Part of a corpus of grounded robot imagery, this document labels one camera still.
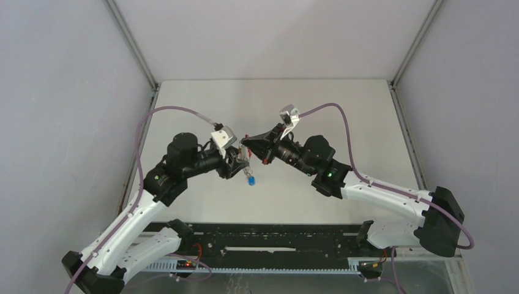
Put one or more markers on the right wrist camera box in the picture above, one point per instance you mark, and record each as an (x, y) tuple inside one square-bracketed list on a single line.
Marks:
[(290, 117)]

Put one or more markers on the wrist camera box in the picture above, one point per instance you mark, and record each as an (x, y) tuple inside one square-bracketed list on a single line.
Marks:
[(223, 137), (290, 117)]

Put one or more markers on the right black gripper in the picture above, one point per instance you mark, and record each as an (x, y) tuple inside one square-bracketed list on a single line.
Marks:
[(266, 146)]

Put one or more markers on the small circuit board with leds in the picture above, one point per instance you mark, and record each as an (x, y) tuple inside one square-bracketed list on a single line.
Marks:
[(186, 265)]

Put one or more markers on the white cable duct strip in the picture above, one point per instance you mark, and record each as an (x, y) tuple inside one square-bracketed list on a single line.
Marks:
[(168, 266)]

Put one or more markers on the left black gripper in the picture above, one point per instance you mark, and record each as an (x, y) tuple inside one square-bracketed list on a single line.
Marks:
[(224, 169)]

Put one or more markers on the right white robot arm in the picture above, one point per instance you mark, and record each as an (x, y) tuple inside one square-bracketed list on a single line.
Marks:
[(431, 219)]

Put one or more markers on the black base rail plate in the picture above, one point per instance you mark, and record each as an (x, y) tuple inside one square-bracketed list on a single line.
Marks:
[(293, 246)]

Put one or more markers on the blue tagged key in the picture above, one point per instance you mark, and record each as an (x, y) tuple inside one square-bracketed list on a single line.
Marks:
[(251, 180)]

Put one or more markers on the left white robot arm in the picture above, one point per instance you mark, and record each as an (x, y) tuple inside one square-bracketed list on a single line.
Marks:
[(109, 262)]

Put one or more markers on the red tag keyring with chain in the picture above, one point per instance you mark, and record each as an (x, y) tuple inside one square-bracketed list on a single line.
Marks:
[(244, 155)]

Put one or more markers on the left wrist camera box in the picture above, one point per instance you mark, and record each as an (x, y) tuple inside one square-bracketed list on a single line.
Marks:
[(223, 137)]

